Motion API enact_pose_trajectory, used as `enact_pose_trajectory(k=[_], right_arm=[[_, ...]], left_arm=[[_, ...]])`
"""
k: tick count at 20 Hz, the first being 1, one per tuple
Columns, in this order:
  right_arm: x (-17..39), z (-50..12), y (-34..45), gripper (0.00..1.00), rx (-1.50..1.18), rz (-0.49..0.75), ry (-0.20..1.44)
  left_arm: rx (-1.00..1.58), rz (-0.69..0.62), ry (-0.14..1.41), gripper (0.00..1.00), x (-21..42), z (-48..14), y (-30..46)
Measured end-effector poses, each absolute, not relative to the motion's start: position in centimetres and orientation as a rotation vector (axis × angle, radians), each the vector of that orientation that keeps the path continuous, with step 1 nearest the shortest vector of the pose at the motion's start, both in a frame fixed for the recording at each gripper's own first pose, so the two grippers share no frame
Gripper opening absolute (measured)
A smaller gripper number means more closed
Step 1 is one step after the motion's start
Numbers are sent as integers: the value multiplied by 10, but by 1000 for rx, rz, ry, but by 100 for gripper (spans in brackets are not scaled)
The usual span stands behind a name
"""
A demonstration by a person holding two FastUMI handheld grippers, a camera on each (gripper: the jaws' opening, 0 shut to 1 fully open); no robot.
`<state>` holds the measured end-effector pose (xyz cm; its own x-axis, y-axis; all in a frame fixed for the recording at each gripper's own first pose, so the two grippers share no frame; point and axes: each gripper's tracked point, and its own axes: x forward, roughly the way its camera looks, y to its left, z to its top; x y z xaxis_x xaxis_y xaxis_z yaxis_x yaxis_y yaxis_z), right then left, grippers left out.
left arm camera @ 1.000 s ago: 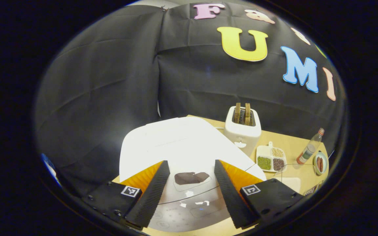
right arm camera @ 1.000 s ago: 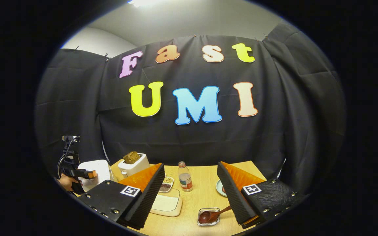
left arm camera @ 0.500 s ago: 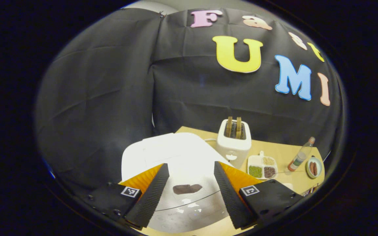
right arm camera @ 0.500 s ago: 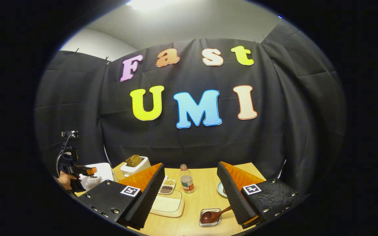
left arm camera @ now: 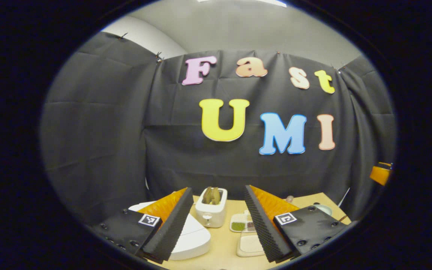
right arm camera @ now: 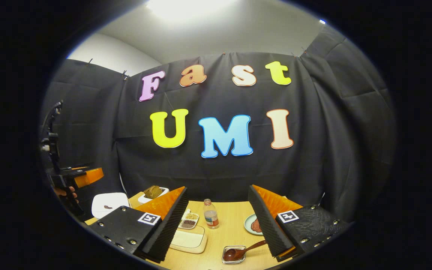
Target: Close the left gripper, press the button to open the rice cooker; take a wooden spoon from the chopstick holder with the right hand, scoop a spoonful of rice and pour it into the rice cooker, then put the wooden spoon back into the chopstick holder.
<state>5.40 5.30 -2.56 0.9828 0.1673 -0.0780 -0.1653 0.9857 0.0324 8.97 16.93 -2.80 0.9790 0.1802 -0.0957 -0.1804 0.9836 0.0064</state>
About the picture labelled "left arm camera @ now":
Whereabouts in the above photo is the pale green plate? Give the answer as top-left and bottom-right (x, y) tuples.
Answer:
(313, 204), (333, 216)

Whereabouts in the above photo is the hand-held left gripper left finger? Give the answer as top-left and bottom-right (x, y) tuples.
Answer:
(92, 187), (194, 264)

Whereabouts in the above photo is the clear plastic rice container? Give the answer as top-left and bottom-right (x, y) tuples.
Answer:
(236, 229), (265, 258)

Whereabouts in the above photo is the white toaster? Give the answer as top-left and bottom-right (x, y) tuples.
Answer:
(195, 187), (228, 228)

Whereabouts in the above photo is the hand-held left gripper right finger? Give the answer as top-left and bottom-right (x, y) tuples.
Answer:
(244, 184), (351, 263)

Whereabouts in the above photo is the white rice cooker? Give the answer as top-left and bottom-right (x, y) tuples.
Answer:
(129, 202), (212, 261)

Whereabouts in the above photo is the white divided bean dish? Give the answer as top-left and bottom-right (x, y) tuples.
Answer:
(230, 210), (256, 233)

